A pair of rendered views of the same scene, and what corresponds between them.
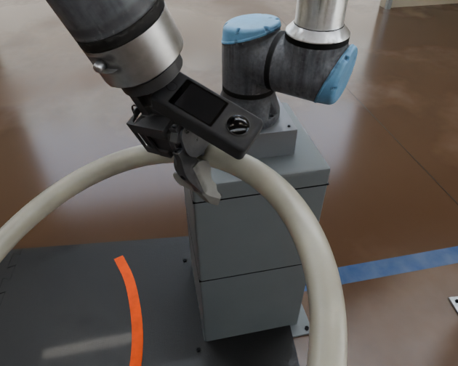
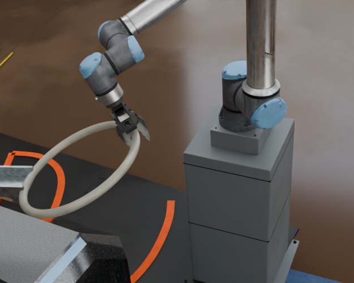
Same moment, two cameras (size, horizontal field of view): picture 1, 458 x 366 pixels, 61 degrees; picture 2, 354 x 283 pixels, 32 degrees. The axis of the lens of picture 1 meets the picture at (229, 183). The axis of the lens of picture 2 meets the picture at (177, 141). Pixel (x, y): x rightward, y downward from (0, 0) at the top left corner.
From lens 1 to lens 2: 1.85 m
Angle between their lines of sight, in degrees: 30
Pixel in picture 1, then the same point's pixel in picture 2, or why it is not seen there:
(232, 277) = (210, 228)
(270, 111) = (246, 122)
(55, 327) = (108, 227)
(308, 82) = (247, 113)
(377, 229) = not seen: outside the picture
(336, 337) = (112, 178)
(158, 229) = not seen: hidden behind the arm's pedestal
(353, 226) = not seen: outside the picture
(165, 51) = (111, 99)
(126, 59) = (101, 99)
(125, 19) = (100, 91)
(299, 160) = (256, 159)
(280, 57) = (239, 94)
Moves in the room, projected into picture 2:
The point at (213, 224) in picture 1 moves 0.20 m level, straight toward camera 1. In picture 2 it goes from (195, 182) to (172, 209)
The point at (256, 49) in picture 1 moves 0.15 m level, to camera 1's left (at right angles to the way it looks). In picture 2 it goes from (232, 85) to (202, 76)
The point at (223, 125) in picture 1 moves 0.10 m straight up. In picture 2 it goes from (124, 122) to (120, 98)
